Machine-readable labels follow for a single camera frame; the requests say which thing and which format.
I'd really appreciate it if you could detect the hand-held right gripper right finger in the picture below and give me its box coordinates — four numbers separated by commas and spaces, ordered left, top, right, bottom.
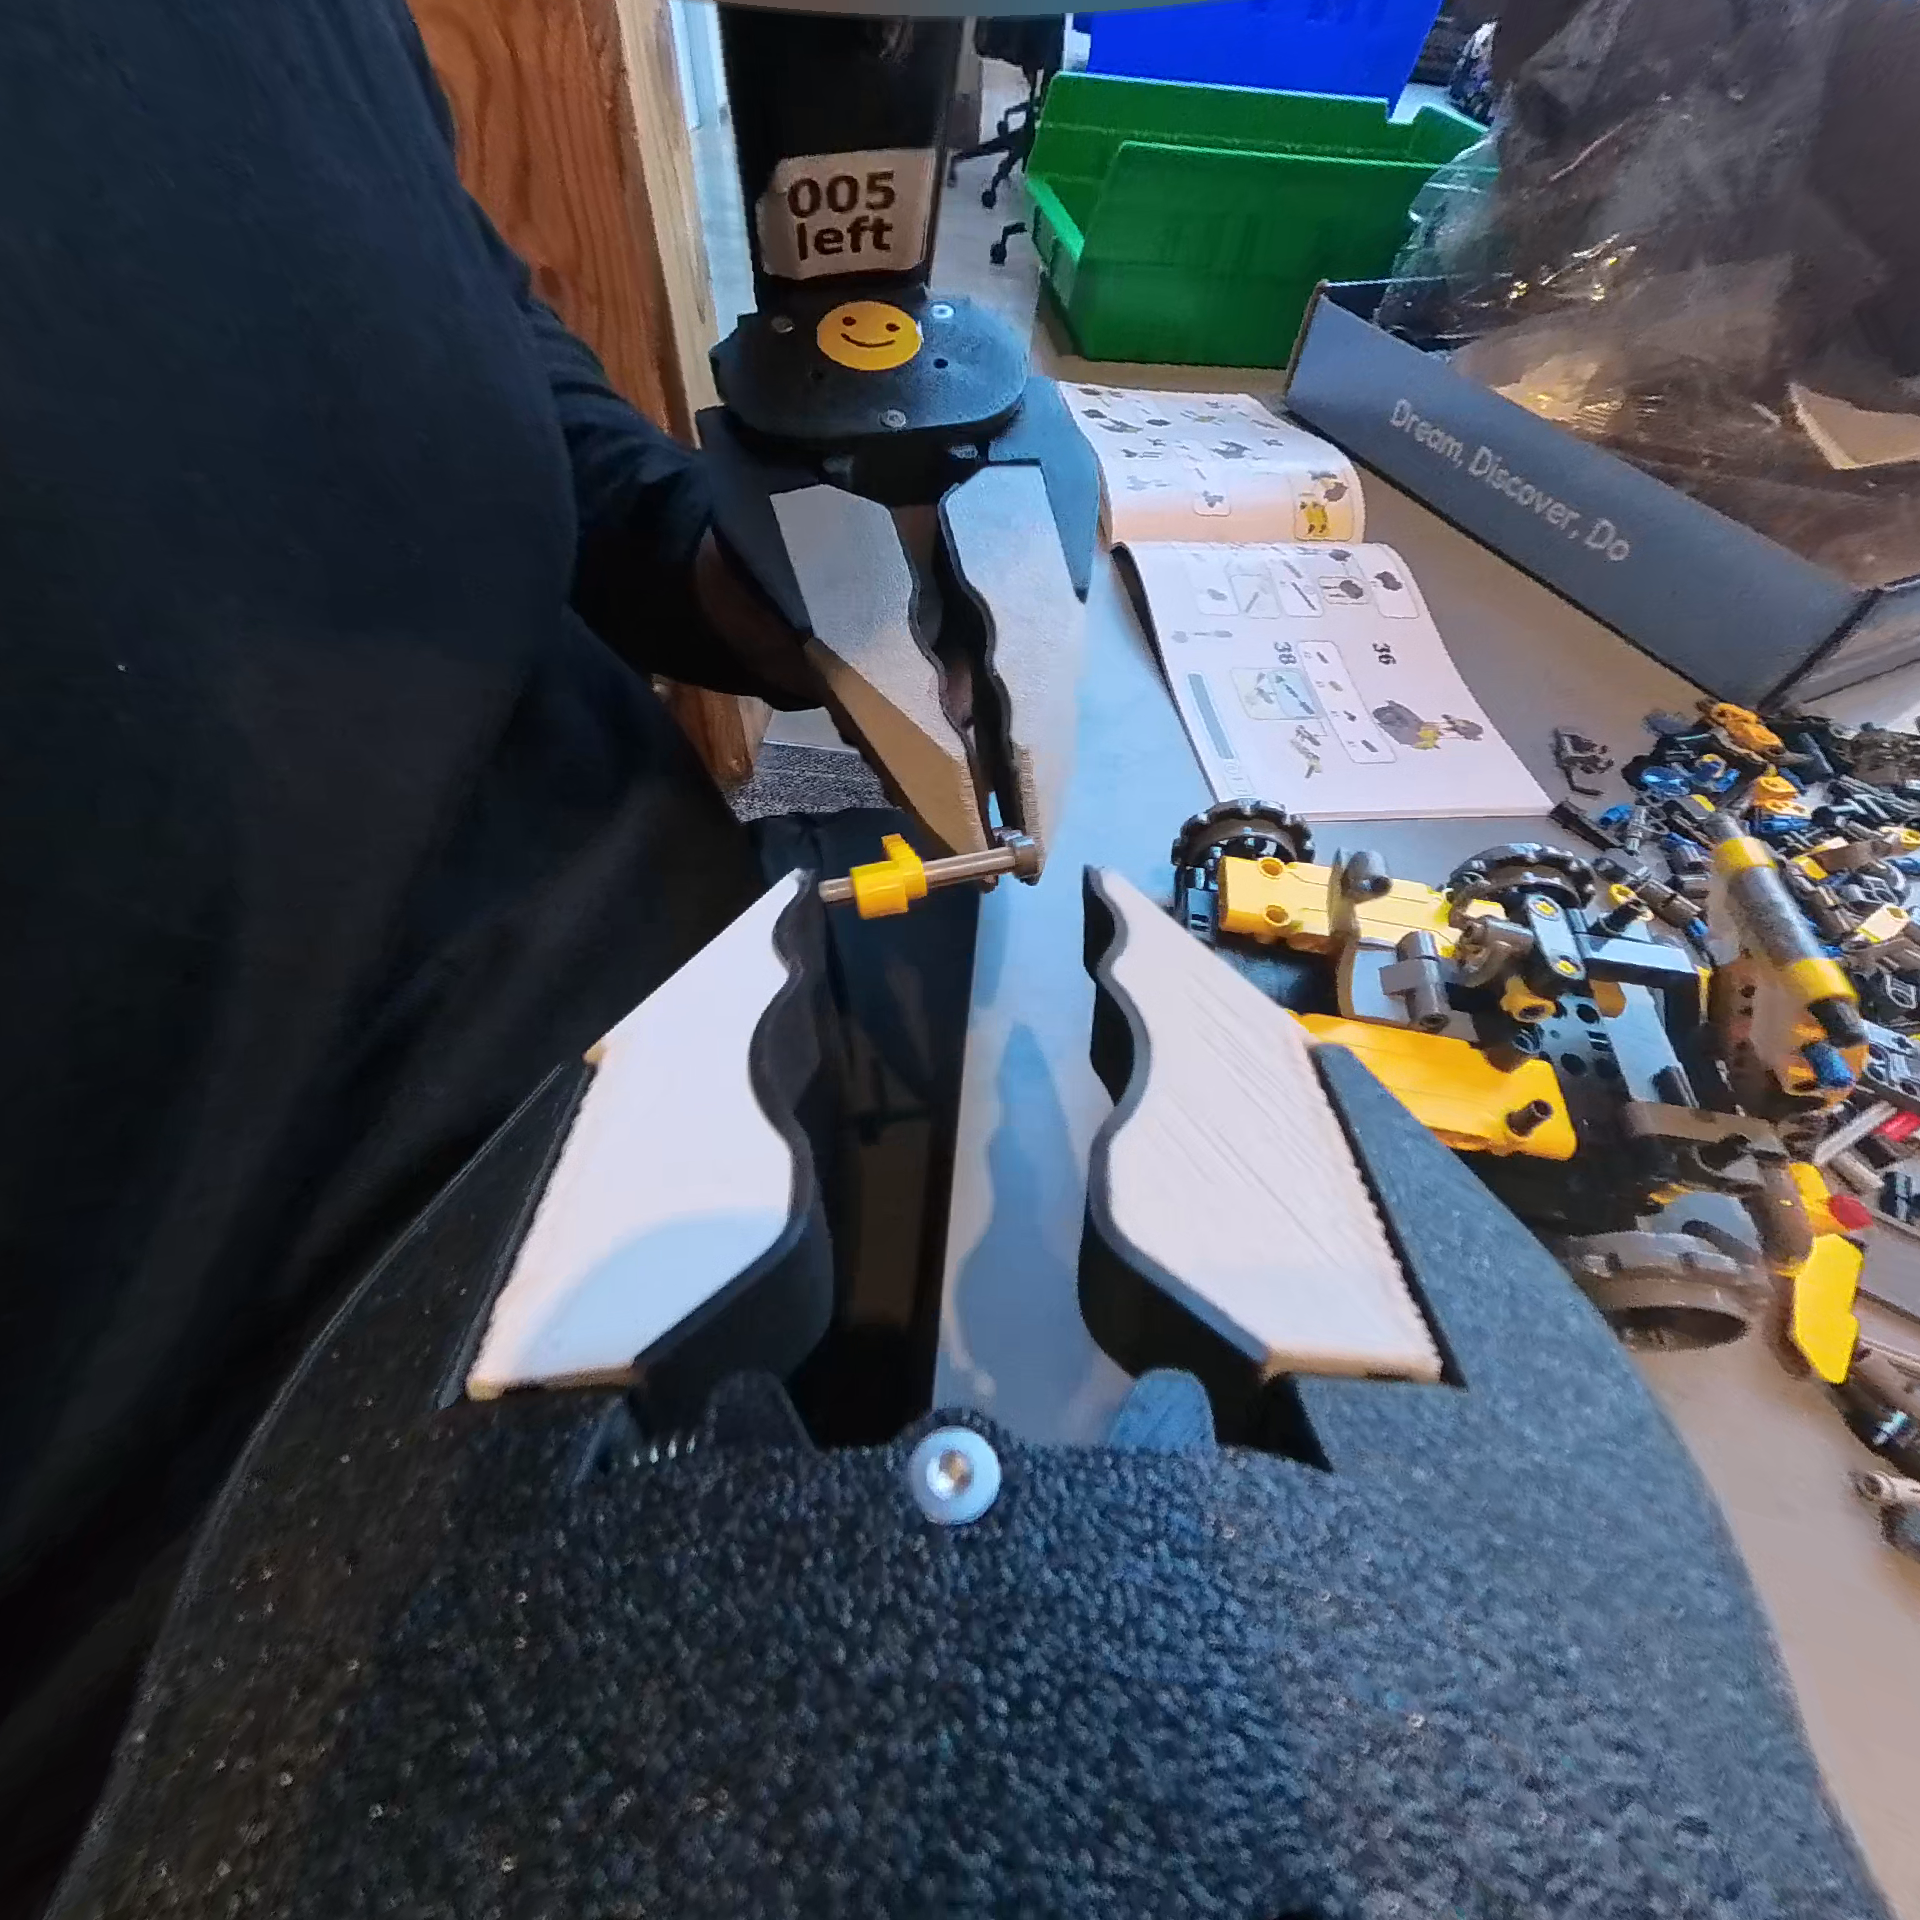
1078, 867, 1446, 1385

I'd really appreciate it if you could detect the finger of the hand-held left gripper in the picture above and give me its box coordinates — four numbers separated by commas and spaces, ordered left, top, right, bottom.
937, 468, 1094, 888
769, 481, 998, 857

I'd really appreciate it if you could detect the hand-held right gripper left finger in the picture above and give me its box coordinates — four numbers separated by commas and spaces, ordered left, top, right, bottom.
464, 872, 837, 1404

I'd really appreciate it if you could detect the grey toy axle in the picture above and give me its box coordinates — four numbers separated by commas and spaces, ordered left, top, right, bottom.
817, 849, 1013, 903

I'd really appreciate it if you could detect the person's left forearm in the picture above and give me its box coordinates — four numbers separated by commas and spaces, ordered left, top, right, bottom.
510, 300, 725, 696

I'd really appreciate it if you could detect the grey desk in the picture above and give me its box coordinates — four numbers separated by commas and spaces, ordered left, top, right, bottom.
929, 343, 1920, 1906

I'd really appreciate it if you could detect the person's left hand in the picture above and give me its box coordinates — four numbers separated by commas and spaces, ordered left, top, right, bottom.
689, 526, 827, 707

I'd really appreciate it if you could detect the black wheeled chair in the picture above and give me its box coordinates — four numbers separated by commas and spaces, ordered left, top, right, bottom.
941, 0, 1056, 268

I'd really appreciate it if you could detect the yellow toy vehicle model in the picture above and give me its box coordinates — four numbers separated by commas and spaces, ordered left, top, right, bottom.
1169, 801, 1881, 1355

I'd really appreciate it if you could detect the instruction booklet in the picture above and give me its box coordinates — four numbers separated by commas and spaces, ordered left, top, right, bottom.
1053, 378, 1557, 828

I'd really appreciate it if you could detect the green plastic bin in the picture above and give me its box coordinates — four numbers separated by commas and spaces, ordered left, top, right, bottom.
1022, 67, 1491, 372

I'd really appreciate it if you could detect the blue plastic bin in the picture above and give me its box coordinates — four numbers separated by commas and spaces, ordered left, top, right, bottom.
1076, 0, 1450, 111

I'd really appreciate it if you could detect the yellow curved toy panel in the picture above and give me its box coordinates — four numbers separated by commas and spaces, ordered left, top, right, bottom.
1785, 1201, 1872, 1385

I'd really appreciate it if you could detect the pile of loose toy pieces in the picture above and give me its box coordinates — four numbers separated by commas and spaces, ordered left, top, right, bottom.
1549, 696, 1920, 1521

